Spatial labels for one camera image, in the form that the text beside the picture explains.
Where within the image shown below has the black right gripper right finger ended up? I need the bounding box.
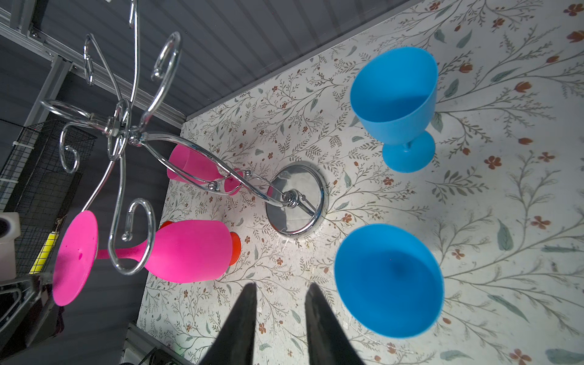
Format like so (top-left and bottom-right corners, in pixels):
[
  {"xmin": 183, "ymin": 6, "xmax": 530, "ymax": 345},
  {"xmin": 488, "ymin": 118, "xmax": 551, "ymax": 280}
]
[{"xmin": 305, "ymin": 283, "xmax": 364, "ymax": 365}]

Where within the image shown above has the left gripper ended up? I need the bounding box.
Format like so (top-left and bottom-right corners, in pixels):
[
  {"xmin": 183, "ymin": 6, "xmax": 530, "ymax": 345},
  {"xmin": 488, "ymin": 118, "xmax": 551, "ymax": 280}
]
[{"xmin": 1, "ymin": 273, "xmax": 59, "ymax": 351}]

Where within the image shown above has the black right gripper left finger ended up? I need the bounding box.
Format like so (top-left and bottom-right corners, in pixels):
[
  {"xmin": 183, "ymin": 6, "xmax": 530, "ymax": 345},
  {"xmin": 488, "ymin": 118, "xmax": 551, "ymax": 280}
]
[{"xmin": 199, "ymin": 283, "xmax": 257, "ymax": 364}]

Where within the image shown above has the red wine glass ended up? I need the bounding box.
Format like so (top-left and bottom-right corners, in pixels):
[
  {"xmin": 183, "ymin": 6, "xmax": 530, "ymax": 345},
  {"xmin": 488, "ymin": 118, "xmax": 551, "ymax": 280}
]
[{"xmin": 156, "ymin": 220, "xmax": 241, "ymax": 267}]

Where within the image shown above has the pink wine glass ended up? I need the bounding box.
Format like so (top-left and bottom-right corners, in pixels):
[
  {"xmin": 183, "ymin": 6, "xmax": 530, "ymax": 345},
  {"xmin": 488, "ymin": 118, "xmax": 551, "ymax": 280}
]
[
  {"xmin": 167, "ymin": 145, "xmax": 241, "ymax": 196},
  {"xmin": 52, "ymin": 209, "xmax": 234, "ymax": 307}
]

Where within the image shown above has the chrome wine glass rack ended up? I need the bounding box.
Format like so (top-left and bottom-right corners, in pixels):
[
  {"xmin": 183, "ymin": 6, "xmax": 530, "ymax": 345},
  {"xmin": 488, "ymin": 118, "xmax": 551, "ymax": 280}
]
[{"xmin": 41, "ymin": 1, "xmax": 328, "ymax": 276}]

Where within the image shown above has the yellow black item in basket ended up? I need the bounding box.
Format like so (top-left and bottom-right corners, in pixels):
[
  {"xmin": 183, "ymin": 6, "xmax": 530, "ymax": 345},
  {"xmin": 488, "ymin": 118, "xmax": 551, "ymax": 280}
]
[{"xmin": 29, "ymin": 231, "xmax": 59, "ymax": 275}]

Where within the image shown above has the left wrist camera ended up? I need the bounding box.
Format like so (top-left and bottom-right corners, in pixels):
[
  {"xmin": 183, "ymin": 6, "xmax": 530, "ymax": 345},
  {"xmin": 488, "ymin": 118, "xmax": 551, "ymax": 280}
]
[{"xmin": 0, "ymin": 212, "xmax": 21, "ymax": 281}]

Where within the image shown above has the black wire basket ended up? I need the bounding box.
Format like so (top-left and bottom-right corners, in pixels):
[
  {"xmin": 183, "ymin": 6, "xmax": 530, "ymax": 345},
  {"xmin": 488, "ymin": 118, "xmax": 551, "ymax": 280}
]
[{"xmin": 1, "ymin": 120, "xmax": 96, "ymax": 276}]

